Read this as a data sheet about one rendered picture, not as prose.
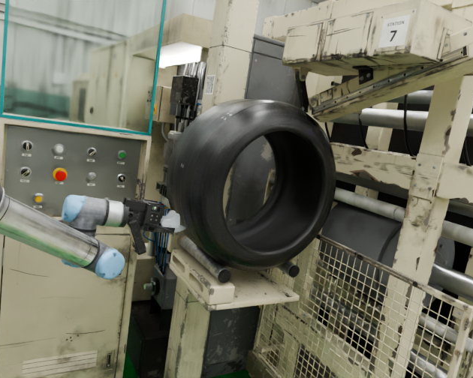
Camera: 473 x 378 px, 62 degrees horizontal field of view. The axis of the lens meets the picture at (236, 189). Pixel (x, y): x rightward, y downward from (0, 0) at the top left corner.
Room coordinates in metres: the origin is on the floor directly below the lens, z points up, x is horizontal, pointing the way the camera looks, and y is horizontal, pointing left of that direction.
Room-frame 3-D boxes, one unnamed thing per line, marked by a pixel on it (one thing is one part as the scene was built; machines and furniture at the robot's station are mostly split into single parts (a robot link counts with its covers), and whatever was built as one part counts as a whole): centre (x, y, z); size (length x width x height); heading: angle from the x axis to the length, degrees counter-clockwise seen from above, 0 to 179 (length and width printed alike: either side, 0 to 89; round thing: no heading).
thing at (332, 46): (1.44, -0.36, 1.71); 0.61 x 0.25 x 0.15; 31
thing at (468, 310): (1.37, -0.44, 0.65); 0.90 x 0.02 x 0.70; 31
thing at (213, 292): (1.32, 0.08, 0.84); 0.36 x 0.09 x 0.06; 31
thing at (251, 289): (1.40, -0.04, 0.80); 0.37 x 0.36 x 0.02; 121
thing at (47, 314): (1.66, 0.72, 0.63); 0.56 x 0.41 x 1.27; 121
